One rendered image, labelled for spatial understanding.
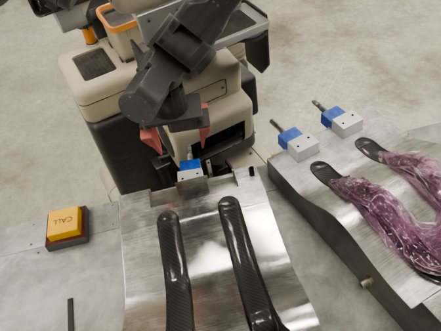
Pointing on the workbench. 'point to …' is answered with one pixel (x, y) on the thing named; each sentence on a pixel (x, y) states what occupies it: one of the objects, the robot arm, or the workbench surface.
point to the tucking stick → (70, 314)
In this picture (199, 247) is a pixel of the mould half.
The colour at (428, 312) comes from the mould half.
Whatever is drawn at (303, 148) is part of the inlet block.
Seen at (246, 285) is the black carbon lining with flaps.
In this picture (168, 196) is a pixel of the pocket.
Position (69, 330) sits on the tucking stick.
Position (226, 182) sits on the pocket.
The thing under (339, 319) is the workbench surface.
